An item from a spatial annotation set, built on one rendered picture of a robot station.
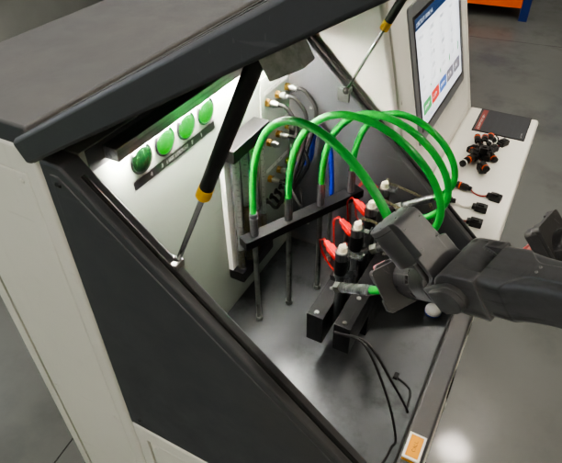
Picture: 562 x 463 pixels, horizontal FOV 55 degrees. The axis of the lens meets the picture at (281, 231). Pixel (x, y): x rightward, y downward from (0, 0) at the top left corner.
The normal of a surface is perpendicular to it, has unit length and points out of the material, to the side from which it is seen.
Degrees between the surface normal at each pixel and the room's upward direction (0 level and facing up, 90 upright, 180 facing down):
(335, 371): 0
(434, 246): 43
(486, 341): 0
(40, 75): 0
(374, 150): 90
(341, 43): 90
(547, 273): 32
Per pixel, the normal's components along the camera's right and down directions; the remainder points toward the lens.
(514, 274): -0.50, -0.78
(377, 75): -0.47, 0.57
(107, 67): -0.01, -0.76
